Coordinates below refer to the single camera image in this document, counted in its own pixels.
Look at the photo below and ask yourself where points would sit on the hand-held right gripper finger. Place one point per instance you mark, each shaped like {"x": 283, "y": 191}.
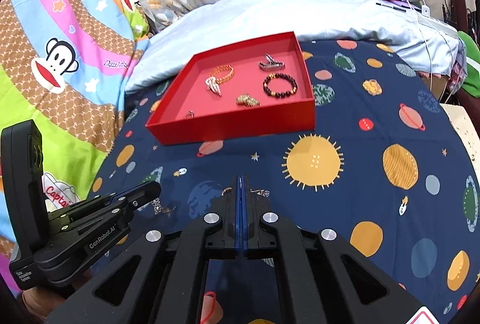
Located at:
{"x": 237, "y": 219}
{"x": 246, "y": 219}

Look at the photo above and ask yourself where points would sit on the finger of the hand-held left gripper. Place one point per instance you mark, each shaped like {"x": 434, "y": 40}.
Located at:
{"x": 146, "y": 189}
{"x": 112, "y": 211}

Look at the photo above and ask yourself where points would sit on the red cardboard box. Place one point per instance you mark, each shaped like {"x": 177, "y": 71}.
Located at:
{"x": 225, "y": 128}

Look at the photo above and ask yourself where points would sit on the gold wristwatch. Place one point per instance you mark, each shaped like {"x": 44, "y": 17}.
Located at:
{"x": 245, "y": 100}

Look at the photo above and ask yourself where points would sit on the silver hair clip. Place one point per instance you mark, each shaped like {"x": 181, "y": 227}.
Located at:
{"x": 270, "y": 64}

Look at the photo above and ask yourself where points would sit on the person's left hand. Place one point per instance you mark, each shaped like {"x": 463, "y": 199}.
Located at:
{"x": 41, "y": 303}

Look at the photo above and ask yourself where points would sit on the colourful monkey-print blanket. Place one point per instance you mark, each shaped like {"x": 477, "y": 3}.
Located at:
{"x": 75, "y": 102}

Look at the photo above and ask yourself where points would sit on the light blue quilt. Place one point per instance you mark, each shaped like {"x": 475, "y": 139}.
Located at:
{"x": 300, "y": 8}

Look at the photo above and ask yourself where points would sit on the brown cardboard box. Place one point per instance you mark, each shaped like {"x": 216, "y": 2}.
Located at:
{"x": 442, "y": 87}

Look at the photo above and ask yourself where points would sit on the cream speckled board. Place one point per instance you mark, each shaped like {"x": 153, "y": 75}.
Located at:
{"x": 465, "y": 128}

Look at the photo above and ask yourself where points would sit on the purple notebook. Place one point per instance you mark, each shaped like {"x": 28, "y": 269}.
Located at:
{"x": 407, "y": 4}

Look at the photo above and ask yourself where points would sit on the green cushion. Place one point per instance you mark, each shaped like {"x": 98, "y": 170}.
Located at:
{"x": 472, "y": 65}

